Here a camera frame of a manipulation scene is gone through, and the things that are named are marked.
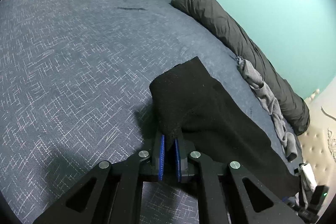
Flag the grey knit garment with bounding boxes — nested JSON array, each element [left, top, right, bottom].
[[238, 57, 298, 162]]

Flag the white folded clothes stack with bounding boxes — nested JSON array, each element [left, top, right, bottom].
[[295, 163, 317, 209]]

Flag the black fleece-lined pants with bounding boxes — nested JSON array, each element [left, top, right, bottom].
[[149, 57, 299, 200]]

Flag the blue patterned bed sheet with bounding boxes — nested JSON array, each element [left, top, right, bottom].
[[1, 0, 282, 223]]

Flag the dark grey rolled duvet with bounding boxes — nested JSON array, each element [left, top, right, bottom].
[[171, 0, 310, 136]]

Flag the cream tufted headboard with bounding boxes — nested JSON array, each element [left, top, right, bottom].
[[298, 89, 335, 207]]

